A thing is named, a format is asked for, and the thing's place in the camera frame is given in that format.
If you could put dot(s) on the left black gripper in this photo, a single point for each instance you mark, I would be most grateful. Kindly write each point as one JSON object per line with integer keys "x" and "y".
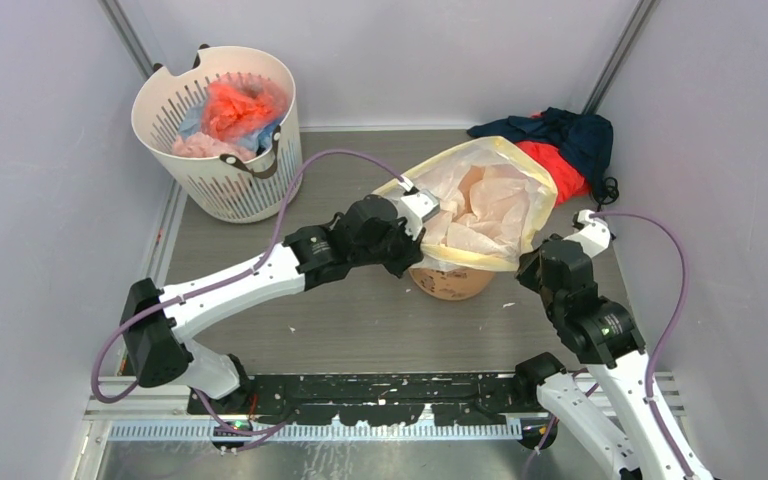
{"x": 410, "y": 252}

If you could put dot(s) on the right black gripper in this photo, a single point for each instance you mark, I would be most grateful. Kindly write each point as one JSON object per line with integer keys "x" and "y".
{"x": 525, "y": 270}

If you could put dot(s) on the orange plastic trash bin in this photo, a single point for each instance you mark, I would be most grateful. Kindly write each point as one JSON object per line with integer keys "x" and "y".
{"x": 454, "y": 285}

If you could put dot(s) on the pale yellow trash bag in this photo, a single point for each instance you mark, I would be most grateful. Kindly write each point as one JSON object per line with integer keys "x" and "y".
{"x": 494, "y": 198}

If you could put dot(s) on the white slotted laundry basket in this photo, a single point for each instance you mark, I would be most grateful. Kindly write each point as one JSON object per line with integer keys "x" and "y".
{"x": 227, "y": 188}

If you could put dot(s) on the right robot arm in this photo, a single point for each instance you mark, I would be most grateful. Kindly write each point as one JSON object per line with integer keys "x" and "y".
{"x": 643, "y": 440}

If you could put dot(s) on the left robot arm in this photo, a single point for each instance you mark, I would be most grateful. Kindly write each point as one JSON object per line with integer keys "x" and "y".
{"x": 161, "y": 323}

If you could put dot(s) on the red plastic trash bag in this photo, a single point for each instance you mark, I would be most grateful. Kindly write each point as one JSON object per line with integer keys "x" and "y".
{"x": 241, "y": 104}

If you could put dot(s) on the pink plastic trash bag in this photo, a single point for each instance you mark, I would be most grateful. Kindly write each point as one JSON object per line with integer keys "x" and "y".
{"x": 200, "y": 145}

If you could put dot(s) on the blue plastic trash bag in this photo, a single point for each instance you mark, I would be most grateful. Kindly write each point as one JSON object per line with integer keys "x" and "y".
{"x": 257, "y": 141}

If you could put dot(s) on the red cloth garment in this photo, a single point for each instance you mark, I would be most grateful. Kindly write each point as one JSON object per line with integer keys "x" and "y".
{"x": 570, "y": 182}

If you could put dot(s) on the navy blue cloth garment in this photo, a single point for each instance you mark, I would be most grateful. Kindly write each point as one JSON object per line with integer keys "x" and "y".
{"x": 588, "y": 146}

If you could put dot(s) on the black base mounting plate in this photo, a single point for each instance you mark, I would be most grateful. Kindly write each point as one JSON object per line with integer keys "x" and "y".
{"x": 453, "y": 399}

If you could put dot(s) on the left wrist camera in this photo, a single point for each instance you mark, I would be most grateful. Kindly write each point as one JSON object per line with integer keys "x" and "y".
{"x": 417, "y": 208}

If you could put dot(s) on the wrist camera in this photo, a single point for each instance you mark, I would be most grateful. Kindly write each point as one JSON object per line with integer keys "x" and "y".
{"x": 417, "y": 208}
{"x": 591, "y": 233}

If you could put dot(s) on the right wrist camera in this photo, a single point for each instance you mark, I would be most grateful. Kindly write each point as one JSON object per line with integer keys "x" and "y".
{"x": 591, "y": 233}

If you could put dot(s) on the aluminium rail frame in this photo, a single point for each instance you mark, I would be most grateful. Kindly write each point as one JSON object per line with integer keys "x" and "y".
{"x": 175, "y": 413}

